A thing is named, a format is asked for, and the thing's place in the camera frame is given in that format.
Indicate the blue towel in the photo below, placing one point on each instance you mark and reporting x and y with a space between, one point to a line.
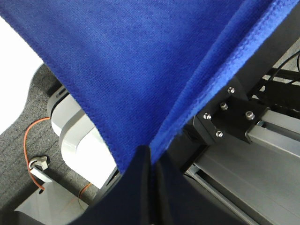
140 69

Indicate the white knob clamp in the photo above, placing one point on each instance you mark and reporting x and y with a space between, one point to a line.
37 168

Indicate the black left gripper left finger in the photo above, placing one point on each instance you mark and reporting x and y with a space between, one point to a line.
127 203

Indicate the black metal bracket with screws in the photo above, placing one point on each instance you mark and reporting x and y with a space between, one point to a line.
228 113

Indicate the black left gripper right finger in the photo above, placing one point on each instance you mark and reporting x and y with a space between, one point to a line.
180 203

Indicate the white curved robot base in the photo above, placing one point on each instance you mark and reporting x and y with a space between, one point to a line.
82 146

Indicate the grey aluminium frame rail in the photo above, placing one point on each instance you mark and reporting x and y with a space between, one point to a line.
259 180

